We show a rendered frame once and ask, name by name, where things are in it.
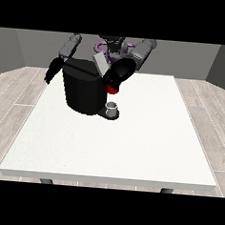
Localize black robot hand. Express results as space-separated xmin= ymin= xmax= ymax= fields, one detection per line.
xmin=43 ymin=54 xmax=65 ymax=87
xmin=101 ymin=55 xmax=138 ymax=90

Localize red pod holder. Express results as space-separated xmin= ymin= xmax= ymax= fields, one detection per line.
xmin=105 ymin=84 xmax=119 ymax=95

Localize pale grey machine lid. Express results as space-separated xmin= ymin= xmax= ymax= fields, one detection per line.
xmin=91 ymin=51 xmax=112 ymax=78

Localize black coffee machine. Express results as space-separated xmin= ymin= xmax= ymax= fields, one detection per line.
xmin=58 ymin=57 xmax=124 ymax=122

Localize grey robot trunk purple rings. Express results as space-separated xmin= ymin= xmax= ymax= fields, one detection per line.
xmin=92 ymin=34 xmax=137 ymax=65

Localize small grey cup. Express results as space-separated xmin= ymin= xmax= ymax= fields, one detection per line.
xmin=105 ymin=100 xmax=120 ymax=117

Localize dark table leg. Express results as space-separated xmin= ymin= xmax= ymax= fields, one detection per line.
xmin=39 ymin=177 xmax=54 ymax=185

